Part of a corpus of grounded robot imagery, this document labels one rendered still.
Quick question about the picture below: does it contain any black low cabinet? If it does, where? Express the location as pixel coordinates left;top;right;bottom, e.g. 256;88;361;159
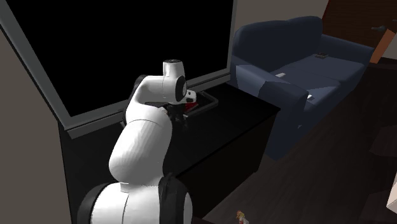
58;83;282;224

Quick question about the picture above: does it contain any dark window with grey frame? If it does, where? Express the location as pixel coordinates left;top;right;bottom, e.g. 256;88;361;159
0;0;239;140

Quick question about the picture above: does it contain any white box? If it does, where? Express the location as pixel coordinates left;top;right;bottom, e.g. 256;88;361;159
386;182;397;216

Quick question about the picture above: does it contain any black tray with grey rim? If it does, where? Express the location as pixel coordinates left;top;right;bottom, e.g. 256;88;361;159
183;90;219;118

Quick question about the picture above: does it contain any dark brown wooden door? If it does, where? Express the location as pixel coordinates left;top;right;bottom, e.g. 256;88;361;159
322;0;397;49

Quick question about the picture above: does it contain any dark blue sofa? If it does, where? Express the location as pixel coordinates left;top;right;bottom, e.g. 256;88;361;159
228;16;377;161

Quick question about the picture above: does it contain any small colourful figure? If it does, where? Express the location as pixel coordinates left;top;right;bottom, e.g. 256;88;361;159
235;210;250;224

